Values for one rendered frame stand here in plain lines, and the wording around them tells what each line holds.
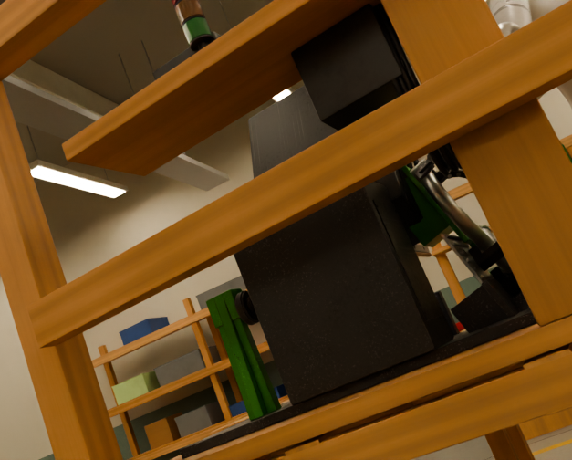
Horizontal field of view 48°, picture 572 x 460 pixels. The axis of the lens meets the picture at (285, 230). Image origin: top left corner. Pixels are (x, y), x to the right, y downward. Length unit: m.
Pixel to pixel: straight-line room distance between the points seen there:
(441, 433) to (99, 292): 0.66
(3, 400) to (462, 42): 8.70
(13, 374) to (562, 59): 8.67
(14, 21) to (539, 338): 1.24
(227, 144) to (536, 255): 6.92
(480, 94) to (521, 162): 0.12
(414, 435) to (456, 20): 0.65
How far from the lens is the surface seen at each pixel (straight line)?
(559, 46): 1.00
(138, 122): 1.28
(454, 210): 1.29
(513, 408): 1.03
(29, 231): 1.50
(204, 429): 7.15
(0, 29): 1.62
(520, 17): 1.55
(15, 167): 1.57
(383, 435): 1.08
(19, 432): 9.25
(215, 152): 7.83
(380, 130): 1.01
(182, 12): 1.33
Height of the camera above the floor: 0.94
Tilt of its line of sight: 13 degrees up
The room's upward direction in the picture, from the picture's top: 22 degrees counter-clockwise
